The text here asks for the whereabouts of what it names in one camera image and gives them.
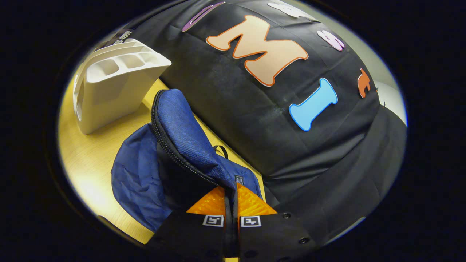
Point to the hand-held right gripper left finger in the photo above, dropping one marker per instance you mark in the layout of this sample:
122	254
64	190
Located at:
196	236

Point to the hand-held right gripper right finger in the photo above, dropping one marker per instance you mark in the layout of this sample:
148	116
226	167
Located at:
269	236

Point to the blue schoolbag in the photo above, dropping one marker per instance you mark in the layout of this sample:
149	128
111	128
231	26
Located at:
182	131

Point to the white plastic bookshelf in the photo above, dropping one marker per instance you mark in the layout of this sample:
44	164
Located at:
116	87

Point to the black backdrop cloth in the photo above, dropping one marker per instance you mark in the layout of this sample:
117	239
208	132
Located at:
276	145

